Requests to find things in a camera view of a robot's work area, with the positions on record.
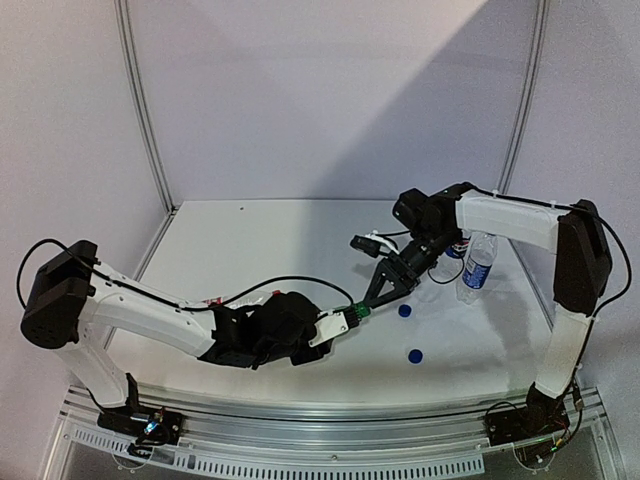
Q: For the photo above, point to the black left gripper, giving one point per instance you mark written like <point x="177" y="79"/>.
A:
<point x="324" y="348"/>

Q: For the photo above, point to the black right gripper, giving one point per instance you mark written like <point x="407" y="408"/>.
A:
<point x="398" y="270"/>

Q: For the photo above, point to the blue Pepsi bottle cap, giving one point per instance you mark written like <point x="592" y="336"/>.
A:
<point x="404" y="311"/>

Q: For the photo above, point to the green plastic bottle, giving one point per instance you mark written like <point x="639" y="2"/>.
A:
<point x="360" y="312"/>

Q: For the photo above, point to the clear Pepsi bottle blue label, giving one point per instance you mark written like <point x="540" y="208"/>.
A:
<point x="459" y="249"/>

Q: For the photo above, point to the clear bottle small blue label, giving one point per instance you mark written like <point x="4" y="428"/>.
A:
<point x="479" y="262"/>

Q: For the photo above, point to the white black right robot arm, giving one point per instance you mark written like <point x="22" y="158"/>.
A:
<point x="573" y="234"/>

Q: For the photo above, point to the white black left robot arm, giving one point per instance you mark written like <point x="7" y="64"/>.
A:
<point x="74" y="291"/>

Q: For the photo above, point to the clear bottle red label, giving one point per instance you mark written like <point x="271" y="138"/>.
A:
<point x="252" y="299"/>

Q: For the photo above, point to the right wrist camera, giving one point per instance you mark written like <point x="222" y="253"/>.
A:
<point x="374" y="245"/>

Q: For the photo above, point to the aluminium front rail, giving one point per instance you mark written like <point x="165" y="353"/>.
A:
<point x="225" y="439"/>

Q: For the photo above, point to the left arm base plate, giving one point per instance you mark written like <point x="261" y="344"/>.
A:
<point x="147" y="426"/>

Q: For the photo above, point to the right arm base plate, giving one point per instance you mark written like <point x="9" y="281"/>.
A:
<point x="505" y="422"/>

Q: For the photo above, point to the right aluminium corner post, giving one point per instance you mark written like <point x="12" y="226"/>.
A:
<point x="527" y="94"/>

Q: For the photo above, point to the aluminium corner post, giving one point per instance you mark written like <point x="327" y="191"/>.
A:
<point x="527" y="94"/>
<point x="140" y="104"/>

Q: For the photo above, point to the left aluminium corner post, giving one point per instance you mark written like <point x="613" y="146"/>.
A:
<point x="140" y="104"/>

